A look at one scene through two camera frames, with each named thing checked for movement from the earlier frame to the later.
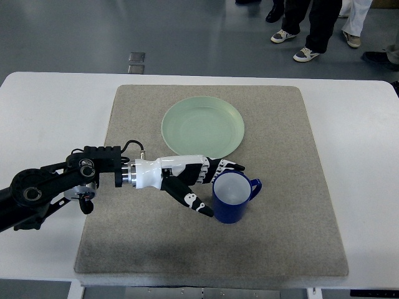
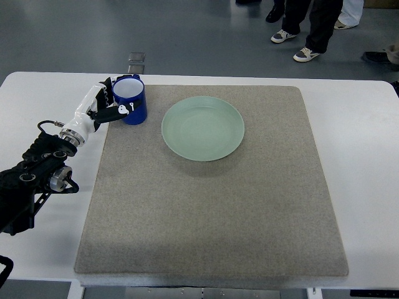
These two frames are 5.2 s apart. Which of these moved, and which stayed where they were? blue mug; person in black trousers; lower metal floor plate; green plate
Moved: blue mug
Stayed: person in black trousers; lower metal floor plate; green plate
